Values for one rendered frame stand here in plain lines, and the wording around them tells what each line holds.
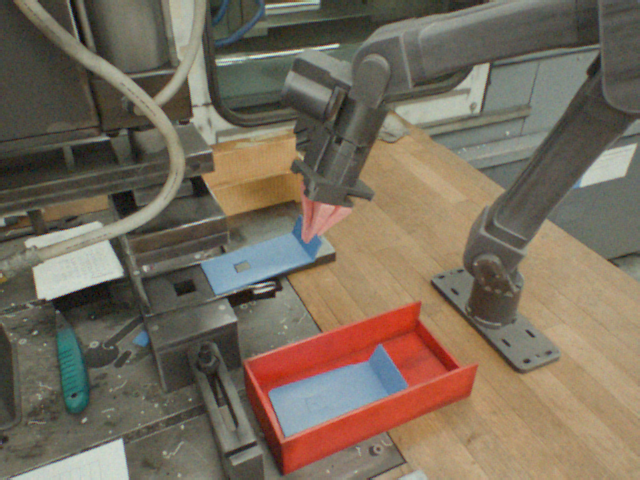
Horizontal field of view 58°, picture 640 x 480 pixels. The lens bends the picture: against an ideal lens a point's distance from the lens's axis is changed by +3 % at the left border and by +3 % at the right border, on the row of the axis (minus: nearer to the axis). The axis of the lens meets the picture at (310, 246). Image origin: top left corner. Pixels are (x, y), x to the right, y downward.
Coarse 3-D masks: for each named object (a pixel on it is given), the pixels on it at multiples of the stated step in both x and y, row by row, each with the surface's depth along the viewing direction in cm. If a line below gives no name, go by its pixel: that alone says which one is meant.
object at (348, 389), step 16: (384, 352) 70; (352, 368) 71; (368, 368) 71; (384, 368) 70; (304, 384) 69; (320, 384) 69; (336, 384) 69; (352, 384) 69; (368, 384) 69; (384, 384) 69; (400, 384) 67; (272, 400) 67; (288, 400) 67; (336, 400) 67; (352, 400) 68; (368, 400) 68; (288, 416) 66; (304, 416) 66; (320, 416) 66; (288, 432) 64
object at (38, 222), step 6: (36, 210) 85; (30, 216) 85; (36, 216) 86; (42, 216) 87; (36, 222) 86; (42, 222) 87; (36, 228) 87; (42, 228) 87; (36, 234) 87; (42, 234) 88
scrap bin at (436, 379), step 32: (384, 320) 73; (416, 320) 76; (288, 352) 68; (320, 352) 71; (352, 352) 74; (416, 352) 74; (448, 352) 71; (256, 384) 63; (416, 384) 70; (448, 384) 65; (256, 416) 66; (352, 416) 60; (384, 416) 63; (416, 416) 66; (288, 448) 58; (320, 448) 61
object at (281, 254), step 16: (272, 240) 78; (288, 240) 78; (320, 240) 73; (224, 256) 76; (240, 256) 76; (256, 256) 76; (272, 256) 76; (288, 256) 75; (304, 256) 75; (208, 272) 74; (224, 272) 74; (256, 272) 73; (272, 272) 73; (224, 288) 71
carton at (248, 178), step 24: (264, 144) 107; (288, 144) 109; (216, 168) 105; (240, 168) 108; (264, 168) 110; (288, 168) 112; (216, 192) 95; (240, 192) 97; (264, 192) 99; (288, 192) 101
